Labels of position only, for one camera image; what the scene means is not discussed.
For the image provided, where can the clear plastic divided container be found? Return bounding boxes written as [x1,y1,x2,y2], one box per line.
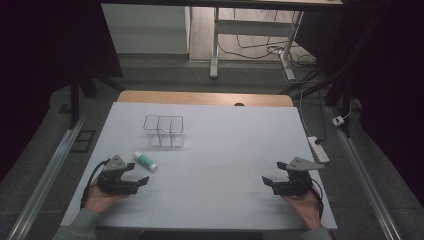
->
[142,114,186,149]

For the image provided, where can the aluminium floor rail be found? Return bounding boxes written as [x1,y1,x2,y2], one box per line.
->
[327,105,404,240]
[5,112,88,240]

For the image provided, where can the person's right hand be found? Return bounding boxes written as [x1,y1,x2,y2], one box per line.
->
[281,187,325,232]

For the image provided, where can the person's left hand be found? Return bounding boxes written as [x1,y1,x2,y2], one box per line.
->
[83,179,132,215]

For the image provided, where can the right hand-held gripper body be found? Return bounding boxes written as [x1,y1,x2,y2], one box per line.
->
[271,156,325,197]

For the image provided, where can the white cabinet panel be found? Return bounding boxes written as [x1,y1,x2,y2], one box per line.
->
[101,3,191,56]

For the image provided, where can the black metal stand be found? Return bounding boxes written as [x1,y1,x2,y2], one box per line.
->
[279,13,384,138]
[67,64,126,130]

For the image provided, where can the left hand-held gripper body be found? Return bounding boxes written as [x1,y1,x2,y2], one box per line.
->
[98,154,139,196]

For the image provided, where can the green and white glue stick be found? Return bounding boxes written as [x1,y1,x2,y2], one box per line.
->
[132,150,159,174]

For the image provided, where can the left hand-held gripper black cable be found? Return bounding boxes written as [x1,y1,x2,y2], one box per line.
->
[80,159,111,210]

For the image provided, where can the right hand-held gripper black cable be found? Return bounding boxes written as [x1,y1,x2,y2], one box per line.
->
[310,179,325,220]

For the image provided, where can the wooden table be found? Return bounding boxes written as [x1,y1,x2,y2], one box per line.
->
[117,89,295,108]

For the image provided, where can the black curtain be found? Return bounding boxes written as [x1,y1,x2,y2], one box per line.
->
[294,0,424,208]
[0,0,124,183]

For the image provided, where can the white power strip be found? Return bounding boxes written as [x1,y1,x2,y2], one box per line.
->
[306,135,331,164]

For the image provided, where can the hand-held gripper black cable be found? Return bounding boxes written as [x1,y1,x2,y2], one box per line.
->
[310,179,325,220]
[80,159,111,210]

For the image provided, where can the white desk frame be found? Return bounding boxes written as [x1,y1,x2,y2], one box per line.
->
[100,0,344,81]

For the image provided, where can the tangle of floor cables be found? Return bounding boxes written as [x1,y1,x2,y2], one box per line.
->
[217,9,318,84]

